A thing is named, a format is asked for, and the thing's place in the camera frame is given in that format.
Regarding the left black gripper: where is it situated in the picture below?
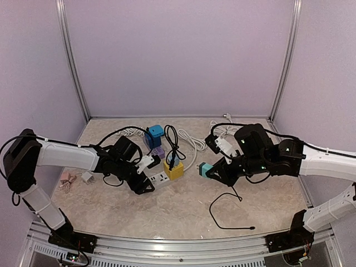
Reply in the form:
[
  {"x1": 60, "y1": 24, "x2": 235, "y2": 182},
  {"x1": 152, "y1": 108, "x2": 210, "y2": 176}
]
[{"x1": 113, "y1": 159, "x2": 155, "y2": 195}]

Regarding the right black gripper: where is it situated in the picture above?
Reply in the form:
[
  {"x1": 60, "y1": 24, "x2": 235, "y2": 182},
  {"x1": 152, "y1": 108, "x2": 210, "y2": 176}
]
[{"x1": 206, "y1": 153, "x2": 270, "y2": 186}]

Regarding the yellow cube socket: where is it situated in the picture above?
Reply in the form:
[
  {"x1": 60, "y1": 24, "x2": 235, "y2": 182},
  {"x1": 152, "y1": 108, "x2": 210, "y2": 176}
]
[{"x1": 164, "y1": 161, "x2": 184, "y2": 181}]

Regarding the purple power strip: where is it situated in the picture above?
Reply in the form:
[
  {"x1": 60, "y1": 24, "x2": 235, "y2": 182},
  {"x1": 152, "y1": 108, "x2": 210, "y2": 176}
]
[{"x1": 113, "y1": 126, "x2": 167, "y2": 159}]

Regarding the teal power strip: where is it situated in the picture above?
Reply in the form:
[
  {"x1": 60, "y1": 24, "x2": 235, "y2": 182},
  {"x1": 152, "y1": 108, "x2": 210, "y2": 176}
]
[{"x1": 209, "y1": 112, "x2": 241, "y2": 136}]

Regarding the blue cube socket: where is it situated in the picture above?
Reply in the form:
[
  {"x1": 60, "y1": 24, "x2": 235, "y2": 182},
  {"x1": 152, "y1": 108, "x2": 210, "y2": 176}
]
[{"x1": 144, "y1": 131, "x2": 164, "y2": 149}]

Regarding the light blue charger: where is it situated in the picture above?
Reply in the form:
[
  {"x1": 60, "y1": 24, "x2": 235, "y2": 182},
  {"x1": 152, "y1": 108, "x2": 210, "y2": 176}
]
[{"x1": 148, "y1": 125, "x2": 165, "y2": 138}]

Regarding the black cable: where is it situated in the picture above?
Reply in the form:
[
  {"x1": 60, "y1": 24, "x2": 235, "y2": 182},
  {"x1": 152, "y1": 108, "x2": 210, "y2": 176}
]
[{"x1": 164, "y1": 124, "x2": 187, "y2": 170}]

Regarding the pink charger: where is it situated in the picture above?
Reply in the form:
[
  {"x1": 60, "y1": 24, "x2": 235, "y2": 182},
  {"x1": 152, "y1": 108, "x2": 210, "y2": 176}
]
[{"x1": 59, "y1": 172, "x2": 81, "y2": 194}]

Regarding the white power strip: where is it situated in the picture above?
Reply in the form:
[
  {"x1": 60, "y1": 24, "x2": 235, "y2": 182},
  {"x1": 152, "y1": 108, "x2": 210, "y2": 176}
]
[{"x1": 149, "y1": 125, "x2": 207, "y2": 189}]

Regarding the pale blue round charger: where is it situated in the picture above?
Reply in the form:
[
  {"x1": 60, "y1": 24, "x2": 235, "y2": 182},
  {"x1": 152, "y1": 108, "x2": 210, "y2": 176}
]
[{"x1": 166, "y1": 154, "x2": 180, "y2": 167}]

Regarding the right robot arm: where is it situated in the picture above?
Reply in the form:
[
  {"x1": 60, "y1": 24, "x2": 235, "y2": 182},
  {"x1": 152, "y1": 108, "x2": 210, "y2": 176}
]
[{"x1": 205, "y1": 123, "x2": 355, "y2": 247}]

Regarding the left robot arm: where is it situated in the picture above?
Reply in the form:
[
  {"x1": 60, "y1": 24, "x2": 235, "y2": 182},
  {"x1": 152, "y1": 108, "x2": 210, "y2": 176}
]
[{"x1": 1, "y1": 128, "x2": 161, "y2": 248}]

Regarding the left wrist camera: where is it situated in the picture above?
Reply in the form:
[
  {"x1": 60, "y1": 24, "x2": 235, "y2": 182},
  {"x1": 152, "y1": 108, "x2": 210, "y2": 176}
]
[{"x1": 136, "y1": 155, "x2": 161, "y2": 174}]

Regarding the white wall charger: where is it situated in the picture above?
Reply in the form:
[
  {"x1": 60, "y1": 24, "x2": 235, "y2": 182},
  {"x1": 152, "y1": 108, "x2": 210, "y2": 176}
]
[{"x1": 81, "y1": 172, "x2": 95, "y2": 185}]

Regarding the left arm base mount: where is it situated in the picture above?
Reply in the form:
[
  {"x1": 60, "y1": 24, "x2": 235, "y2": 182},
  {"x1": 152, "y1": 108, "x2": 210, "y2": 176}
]
[{"x1": 48, "y1": 232, "x2": 98, "y2": 254}]

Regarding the front aluminium rail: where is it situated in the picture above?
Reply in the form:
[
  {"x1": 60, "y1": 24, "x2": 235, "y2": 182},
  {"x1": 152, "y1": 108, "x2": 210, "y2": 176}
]
[{"x1": 18, "y1": 221, "x2": 345, "y2": 266}]

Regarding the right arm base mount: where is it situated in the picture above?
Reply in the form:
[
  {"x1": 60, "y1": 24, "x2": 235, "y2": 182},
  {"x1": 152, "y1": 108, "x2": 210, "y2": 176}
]
[{"x1": 265, "y1": 231, "x2": 315, "y2": 253}]

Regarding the right aluminium frame post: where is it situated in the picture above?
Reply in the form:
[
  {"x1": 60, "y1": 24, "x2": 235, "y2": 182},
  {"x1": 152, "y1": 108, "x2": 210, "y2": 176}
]
[{"x1": 269, "y1": 0, "x2": 303, "y2": 123}]

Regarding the aluminium frame post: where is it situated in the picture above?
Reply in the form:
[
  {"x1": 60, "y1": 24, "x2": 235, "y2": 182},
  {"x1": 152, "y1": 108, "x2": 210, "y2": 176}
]
[
  {"x1": 55, "y1": 0, "x2": 91, "y2": 123},
  {"x1": 269, "y1": 0, "x2": 303, "y2": 123}
]

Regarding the left aluminium frame post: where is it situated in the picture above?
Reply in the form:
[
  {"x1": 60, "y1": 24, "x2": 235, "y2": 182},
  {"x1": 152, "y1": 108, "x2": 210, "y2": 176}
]
[{"x1": 55, "y1": 0, "x2": 91, "y2": 123}]

